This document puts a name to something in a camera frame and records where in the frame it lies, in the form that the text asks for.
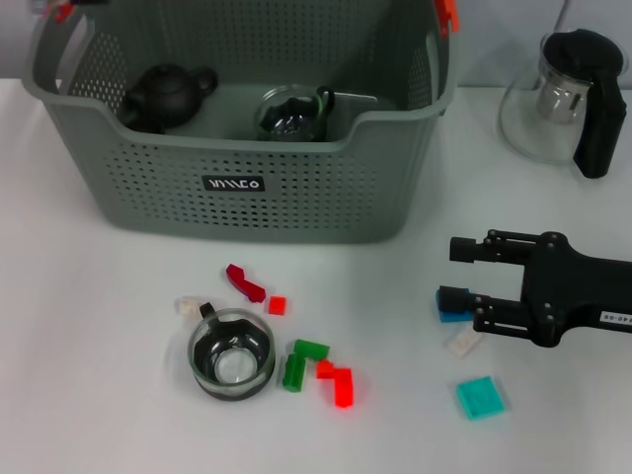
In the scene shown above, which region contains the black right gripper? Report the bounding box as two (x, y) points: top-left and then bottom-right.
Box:
(437, 228), (632, 348)

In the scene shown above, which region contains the black clay teapot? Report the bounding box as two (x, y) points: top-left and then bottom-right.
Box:
(121, 62), (219, 135)

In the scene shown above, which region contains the grey perforated storage basket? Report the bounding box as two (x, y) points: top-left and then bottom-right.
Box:
(22, 0), (463, 246)

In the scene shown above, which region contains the dark red bent brick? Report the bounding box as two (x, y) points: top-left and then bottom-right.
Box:
(225, 264), (268, 303)

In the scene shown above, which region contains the beige toy brick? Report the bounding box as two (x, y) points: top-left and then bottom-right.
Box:
(173, 294), (202, 317)

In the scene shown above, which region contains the teal square toy plate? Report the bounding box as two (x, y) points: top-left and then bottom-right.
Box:
(454, 374), (509, 421)

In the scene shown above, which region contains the blue square toy plate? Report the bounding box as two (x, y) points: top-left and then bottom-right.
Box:
(435, 290), (475, 325)

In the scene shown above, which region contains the glass pitcher black handle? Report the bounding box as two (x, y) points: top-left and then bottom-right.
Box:
(498, 28), (627, 180)

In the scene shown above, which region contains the green toy brick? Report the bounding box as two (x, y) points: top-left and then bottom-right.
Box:
(282, 353), (308, 394)
(294, 339), (331, 360)

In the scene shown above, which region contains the long red toy brick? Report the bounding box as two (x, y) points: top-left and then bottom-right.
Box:
(333, 367), (356, 409)

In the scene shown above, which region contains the white toy brick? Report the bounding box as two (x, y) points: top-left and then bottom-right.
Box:
(443, 329), (483, 357)

